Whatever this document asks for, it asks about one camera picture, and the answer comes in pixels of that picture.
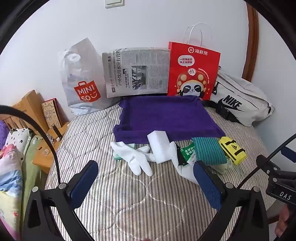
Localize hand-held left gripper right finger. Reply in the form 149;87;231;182
193;160;270;241

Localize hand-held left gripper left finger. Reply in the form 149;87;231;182
23;160;99;241

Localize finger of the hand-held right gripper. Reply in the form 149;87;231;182
256;155;296;180
281;146;296;158

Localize white socks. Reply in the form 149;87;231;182
148;140;200;184

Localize teal striped cloth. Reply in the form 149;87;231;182
191;137;226;166

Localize green printed packet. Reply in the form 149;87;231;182
178;145;197;167

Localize yellow cloth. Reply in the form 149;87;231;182
218;137;247;165

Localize white cotton glove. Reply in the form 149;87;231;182
110;141;154;176

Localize white foam sponge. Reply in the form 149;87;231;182
147;130;170;153

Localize purple fleece blanket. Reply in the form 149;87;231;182
113;95;226;142

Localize person's right hand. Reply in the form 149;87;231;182
275;205;296;241

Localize wooden bedside table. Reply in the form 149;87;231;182
32;120;70;174

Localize clear plastic item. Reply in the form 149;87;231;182
34;137;51;157

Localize small black stand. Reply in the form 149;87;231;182
51;124;63;142

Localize light green blanket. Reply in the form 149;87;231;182
20;137;43;209

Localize white waist bag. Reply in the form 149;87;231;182
203;66;275;127

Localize colourful printed blanket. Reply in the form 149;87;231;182
0;144;26;241

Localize brown patterned notebook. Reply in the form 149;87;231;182
42;98;63;128

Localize white floral pillow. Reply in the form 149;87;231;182
6;128;31;161

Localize purple plush cushion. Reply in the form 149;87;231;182
0;120;11;149

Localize wooden headboard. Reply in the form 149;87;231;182
13;90;50;130

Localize white plastic shopping bag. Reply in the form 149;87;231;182
58;38;117;115

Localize red paper carrier bag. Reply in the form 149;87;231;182
167;23;221;100

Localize folded newspaper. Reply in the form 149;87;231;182
102;47;171;98

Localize black cable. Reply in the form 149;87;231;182
238;134;296;189
0;105;62;184

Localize wooden door frame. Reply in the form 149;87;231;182
241;4;259;82

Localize white wall switch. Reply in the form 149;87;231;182
105;0;125;9

